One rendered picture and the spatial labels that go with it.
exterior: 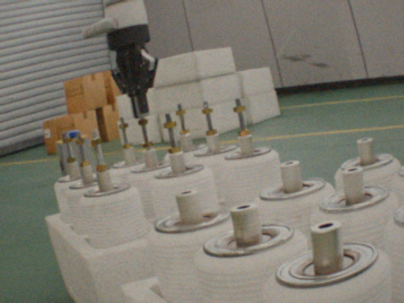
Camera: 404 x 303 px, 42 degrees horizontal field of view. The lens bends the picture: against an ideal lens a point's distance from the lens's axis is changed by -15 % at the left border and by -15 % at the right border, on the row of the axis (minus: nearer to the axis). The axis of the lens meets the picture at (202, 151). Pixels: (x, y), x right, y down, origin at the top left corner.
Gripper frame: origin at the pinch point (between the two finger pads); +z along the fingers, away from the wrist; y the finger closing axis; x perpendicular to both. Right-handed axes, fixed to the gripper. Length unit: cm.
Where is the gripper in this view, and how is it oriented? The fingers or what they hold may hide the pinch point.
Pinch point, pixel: (140, 106)
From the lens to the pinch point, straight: 101.5
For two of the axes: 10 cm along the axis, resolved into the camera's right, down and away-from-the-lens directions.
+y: -6.0, 0.2, 8.0
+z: 1.9, 9.7, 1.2
